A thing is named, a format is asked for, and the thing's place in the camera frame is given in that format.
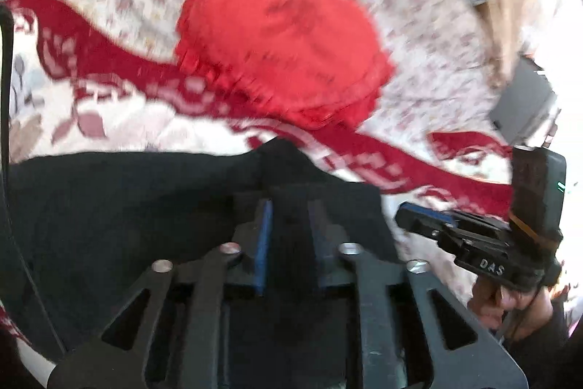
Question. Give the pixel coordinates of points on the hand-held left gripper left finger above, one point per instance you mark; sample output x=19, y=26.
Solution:
x=264, y=243

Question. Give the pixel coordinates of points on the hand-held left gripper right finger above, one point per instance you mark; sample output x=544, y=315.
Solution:
x=319, y=243

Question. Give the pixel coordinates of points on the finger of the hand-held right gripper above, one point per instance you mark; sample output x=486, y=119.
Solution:
x=437, y=222

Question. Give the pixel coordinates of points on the black pants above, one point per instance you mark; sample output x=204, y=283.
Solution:
x=136, y=211

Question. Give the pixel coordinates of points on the person's right hand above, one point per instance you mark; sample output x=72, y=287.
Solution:
x=510, y=307

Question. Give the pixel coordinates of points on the grey box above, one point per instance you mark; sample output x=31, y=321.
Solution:
x=524, y=102

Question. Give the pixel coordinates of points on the small-flower print quilt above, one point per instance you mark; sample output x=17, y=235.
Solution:
x=410, y=51

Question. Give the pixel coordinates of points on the red and white floral blanket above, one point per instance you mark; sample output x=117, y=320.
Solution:
x=136, y=97

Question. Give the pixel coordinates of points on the red fringed round cloth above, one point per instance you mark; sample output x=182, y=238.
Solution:
x=282, y=47

